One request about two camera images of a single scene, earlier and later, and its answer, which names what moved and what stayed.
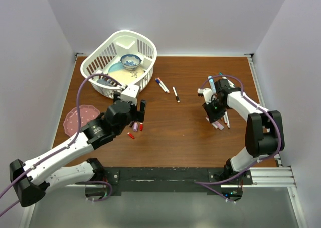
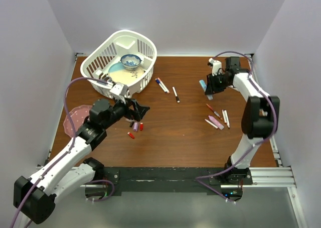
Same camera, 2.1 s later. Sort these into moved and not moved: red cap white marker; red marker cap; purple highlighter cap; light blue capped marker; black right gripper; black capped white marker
Moved: light blue capped marker; black right gripper
Not moved: red marker cap; black capped white marker; purple highlighter cap; red cap white marker
